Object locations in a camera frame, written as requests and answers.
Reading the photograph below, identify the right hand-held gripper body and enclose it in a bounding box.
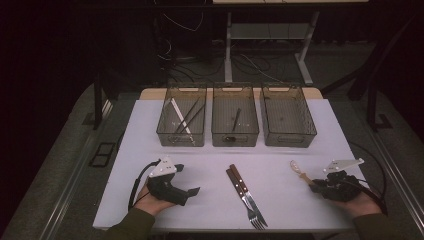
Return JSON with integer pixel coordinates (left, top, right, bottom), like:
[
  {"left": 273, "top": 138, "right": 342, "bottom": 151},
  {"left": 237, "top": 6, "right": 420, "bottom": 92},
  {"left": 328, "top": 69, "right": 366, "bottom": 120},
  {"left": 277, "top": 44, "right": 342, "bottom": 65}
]
[{"left": 319, "top": 157, "right": 366, "bottom": 203}]

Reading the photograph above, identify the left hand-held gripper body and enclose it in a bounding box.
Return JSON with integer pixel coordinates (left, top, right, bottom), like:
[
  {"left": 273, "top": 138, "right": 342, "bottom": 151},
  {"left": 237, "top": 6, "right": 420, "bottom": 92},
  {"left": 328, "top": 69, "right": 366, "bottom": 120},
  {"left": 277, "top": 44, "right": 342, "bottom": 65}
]
[{"left": 146, "top": 156, "right": 190, "bottom": 207}]

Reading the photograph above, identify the smoky clear plastic bin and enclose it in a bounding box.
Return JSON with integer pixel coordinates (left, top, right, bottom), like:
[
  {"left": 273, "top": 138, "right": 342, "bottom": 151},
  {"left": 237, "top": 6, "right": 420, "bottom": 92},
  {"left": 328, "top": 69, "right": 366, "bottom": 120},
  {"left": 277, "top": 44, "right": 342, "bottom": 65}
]
[
  {"left": 210, "top": 82, "right": 260, "bottom": 148},
  {"left": 259, "top": 83, "right": 318, "bottom": 149},
  {"left": 156, "top": 83, "right": 208, "bottom": 148}
]

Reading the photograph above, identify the wooden-handled fork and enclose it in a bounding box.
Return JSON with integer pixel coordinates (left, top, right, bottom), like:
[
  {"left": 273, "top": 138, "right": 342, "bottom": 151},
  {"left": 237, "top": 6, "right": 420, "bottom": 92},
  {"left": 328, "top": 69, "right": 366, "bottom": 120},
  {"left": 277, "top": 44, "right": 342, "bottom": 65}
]
[{"left": 225, "top": 168, "right": 265, "bottom": 232}]

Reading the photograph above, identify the wooden-handled knife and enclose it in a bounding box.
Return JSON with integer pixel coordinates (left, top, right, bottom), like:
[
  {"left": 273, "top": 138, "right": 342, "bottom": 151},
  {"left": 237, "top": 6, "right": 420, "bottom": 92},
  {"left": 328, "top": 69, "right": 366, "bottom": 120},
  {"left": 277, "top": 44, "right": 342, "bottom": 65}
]
[{"left": 230, "top": 163, "right": 269, "bottom": 228}]

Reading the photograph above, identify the metal chopstick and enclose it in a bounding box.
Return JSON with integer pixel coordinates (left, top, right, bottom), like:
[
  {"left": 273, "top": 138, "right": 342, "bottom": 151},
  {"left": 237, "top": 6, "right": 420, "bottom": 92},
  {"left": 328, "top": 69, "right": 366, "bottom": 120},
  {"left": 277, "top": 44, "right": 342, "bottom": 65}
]
[
  {"left": 179, "top": 103, "right": 207, "bottom": 135},
  {"left": 174, "top": 96, "right": 202, "bottom": 134}
]

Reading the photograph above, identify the metal spoon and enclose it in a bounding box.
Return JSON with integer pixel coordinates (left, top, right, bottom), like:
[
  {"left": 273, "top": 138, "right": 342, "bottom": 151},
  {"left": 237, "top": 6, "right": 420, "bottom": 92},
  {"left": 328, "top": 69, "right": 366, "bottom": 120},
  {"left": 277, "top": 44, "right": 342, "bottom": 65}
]
[{"left": 223, "top": 106, "right": 242, "bottom": 144}]

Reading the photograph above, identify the person's left hand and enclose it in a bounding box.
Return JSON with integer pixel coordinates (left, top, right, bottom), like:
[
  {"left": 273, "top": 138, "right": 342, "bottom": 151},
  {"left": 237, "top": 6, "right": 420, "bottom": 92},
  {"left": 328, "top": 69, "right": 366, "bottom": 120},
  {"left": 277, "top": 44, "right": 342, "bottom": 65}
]
[{"left": 132, "top": 184, "right": 176, "bottom": 217}]

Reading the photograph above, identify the person's right hand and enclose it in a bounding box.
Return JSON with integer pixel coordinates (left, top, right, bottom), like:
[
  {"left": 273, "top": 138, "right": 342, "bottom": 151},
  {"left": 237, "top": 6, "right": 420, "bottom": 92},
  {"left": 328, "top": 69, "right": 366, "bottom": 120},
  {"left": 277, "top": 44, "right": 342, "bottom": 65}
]
[{"left": 333, "top": 191, "right": 383, "bottom": 220}]

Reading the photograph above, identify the white table mat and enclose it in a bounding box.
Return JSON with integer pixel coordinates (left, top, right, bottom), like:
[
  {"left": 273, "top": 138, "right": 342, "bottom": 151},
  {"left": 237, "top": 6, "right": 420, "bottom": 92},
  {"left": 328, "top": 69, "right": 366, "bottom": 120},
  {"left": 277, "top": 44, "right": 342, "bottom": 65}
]
[{"left": 92, "top": 97, "right": 390, "bottom": 233}]

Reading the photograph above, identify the black metal stand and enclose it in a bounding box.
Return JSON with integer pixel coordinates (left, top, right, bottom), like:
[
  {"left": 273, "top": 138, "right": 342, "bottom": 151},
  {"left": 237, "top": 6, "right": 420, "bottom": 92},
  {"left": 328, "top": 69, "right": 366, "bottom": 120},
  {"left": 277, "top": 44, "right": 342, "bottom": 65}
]
[
  {"left": 366, "top": 79, "right": 395, "bottom": 132},
  {"left": 92, "top": 71, "right": 120, "bottom": 131}
]

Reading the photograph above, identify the white metal desk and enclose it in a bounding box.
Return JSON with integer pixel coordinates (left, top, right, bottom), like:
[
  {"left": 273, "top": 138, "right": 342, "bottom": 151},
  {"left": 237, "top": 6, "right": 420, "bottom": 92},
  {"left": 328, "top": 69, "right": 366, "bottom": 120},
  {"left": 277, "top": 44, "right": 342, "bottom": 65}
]
[{"left": 212, "top": 0, "right": 370, "bottom": 86}]

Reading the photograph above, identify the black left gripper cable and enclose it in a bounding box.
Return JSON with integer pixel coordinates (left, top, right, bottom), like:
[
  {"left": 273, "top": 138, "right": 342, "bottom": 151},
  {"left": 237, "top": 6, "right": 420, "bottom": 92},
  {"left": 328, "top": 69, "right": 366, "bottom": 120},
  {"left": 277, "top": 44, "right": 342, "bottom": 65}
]
[{"left": 127, "top": 158, "right": 162, "bottom": 210}]

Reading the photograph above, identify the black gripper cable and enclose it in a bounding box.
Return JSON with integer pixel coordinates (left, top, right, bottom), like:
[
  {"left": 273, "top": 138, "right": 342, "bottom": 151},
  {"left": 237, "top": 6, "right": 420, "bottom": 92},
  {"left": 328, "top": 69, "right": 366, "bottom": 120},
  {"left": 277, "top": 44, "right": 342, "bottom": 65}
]
[
  {"left": 127, "top": 158, "right": 162, "bottom": 210},
  {"left": 352, "top": 177, "right": 390, "bottom": 216}
]

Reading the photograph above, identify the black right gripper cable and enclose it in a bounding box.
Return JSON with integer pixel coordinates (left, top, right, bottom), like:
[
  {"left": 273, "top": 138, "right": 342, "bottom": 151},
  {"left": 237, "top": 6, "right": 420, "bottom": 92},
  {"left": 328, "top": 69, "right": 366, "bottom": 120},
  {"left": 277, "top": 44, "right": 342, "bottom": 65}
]
[{"left": 352, "top": 177, "right": 390, "bottom": 216}]

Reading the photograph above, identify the black floor cable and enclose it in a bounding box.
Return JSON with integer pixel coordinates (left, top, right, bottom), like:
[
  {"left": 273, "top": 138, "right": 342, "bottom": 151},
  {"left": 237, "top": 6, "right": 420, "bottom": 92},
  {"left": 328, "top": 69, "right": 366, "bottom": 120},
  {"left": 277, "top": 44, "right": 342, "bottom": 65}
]
[{"left": 347, "top": 140, "right": 391, "bottom": 188}]

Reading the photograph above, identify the aluminium floor rail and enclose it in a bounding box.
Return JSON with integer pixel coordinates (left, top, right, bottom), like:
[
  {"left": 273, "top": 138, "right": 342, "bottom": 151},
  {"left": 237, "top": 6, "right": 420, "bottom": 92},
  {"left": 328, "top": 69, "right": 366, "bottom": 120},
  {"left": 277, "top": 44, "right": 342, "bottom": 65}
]
[
  {"left": 365, "top": 129, "right": 424, "bottom": 233},
  {"left": 39, "top": 99, "right": 115, "bottom": 240}
]

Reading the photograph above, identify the black floor frame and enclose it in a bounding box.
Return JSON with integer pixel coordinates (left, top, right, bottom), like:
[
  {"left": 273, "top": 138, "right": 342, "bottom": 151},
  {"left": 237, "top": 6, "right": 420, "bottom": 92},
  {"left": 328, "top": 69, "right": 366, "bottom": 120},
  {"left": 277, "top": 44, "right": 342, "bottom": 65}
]
[{"left": 88, "top": 141, "right": 117, "bottom": 169}]

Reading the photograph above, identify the tangle of floor cables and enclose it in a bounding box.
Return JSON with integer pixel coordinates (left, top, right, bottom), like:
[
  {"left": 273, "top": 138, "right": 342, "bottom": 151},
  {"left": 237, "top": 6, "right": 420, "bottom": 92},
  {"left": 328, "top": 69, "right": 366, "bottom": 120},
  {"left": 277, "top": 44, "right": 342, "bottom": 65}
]
[{"left": 155, "top": 39, "right": 312, "bottom": 85}]

